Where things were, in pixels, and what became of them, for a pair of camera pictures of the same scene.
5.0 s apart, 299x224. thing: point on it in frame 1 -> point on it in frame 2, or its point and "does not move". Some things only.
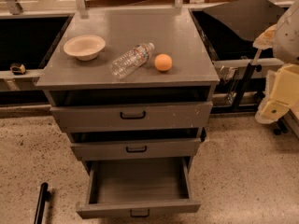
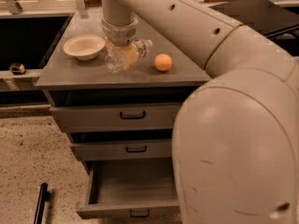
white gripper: [287, 36] -> [121, 35]
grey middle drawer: [136, 149] does not move
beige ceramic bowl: [84, 48] does not move
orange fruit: [163, 62] does not move
